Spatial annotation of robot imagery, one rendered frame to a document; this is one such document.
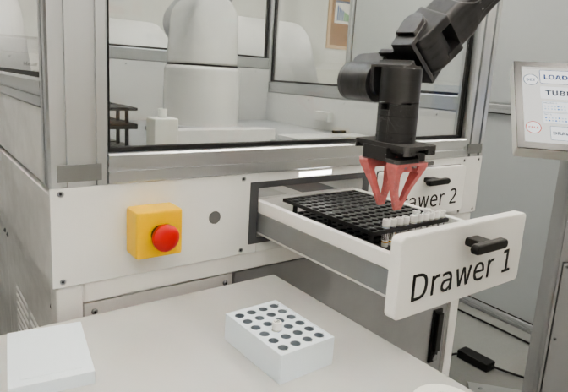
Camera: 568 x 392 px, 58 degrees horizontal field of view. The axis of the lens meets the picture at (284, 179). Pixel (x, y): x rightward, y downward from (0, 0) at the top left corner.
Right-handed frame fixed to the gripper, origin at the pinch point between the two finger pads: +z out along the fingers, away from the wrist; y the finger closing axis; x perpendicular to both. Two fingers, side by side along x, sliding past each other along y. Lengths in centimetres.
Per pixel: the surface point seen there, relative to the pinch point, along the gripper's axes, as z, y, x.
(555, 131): -5, 20, -86
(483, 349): 97, 60, -136
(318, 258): 9.4, 5.8, 8.1
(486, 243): 2.6, -14.1, -3.8
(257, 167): -1.5, 22.5, 8.9
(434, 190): 7.2, 21.9, -38.9
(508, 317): 94, 69, -169
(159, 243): 6.5, 15.1, 29.7
